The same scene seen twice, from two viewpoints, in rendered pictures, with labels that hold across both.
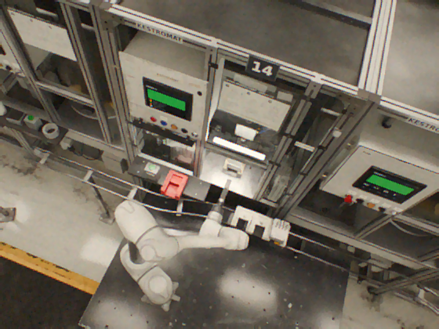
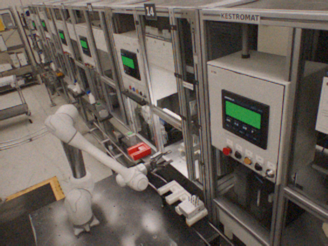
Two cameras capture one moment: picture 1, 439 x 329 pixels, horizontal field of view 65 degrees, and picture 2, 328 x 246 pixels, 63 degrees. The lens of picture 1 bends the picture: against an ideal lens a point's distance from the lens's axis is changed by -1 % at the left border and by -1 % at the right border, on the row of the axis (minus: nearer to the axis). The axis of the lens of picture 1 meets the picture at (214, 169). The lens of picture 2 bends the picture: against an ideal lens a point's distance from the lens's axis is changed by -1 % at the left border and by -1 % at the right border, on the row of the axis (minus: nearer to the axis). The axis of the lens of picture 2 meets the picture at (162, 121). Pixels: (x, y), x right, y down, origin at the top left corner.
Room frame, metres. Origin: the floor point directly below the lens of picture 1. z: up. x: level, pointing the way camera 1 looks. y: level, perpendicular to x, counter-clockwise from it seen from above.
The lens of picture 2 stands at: (-0.04, -1.37, 2.19)
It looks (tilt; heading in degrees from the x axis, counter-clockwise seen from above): 29 degrees down; 52
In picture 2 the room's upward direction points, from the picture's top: 9 degrees counter-clockwise
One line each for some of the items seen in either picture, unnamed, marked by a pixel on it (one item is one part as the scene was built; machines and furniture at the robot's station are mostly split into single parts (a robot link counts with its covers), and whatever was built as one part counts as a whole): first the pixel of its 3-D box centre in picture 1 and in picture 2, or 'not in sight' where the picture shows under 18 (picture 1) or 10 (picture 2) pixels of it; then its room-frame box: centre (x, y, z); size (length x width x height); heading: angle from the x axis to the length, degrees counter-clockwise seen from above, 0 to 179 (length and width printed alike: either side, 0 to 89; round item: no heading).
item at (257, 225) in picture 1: (259, 227); (181, 203); (0.80, -0.37, 0.84); 0.36 x 0.14 x 0.10; 80
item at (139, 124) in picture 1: (163, 131); (133, 96); (1.03, 0.32, 1.37); 0.36 x 0.04 x 0.04; 80
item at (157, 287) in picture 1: (157, 286); (77, 204); (0.31, 0.18, 0.85); 0.18 x 0.16 x 0.22; 52
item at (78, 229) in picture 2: (162, 292); (84, 221); (0.30, 0.15, 0.71); 0.22 x 0.18 x 0.06; 80
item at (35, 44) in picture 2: not in sight; (43, 47); (2.13, 5.63, 1.00); 1.30 x 0.51 x 2.00; 80
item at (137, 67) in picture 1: (173, 84); (143, 62); (1.16, 0.29, 1.60); 0.42 x 0.29 x 0.46; 80
